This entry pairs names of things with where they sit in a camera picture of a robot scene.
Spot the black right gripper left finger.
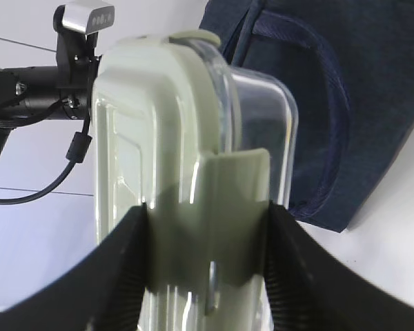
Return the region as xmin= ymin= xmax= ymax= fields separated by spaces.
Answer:
xmin=0 ymin=205 xmax=148 ymax=330

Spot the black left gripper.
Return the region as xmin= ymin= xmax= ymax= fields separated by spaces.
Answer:
xmin=53 ymin=5 xmax=99 ymax=120

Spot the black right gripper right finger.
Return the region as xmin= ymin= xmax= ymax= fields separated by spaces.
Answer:
xmin=265 ymin=203 xmax=414 ymax=330

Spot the navy blue lunch bag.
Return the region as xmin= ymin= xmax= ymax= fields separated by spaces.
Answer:
xmin=200 ymin=1 xmax=414 ymax=232

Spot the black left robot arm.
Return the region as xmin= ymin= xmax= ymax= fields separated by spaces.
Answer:
xmin=0 ymin=1 xmax=115 ymax=156

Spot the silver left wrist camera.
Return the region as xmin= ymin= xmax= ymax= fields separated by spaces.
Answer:
xmin=61 ymin=1 xmax=115 ymax=35

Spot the black left camera cable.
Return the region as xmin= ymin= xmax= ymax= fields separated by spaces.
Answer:
xmin=0 ymin=113 xmax=92 ymax=205

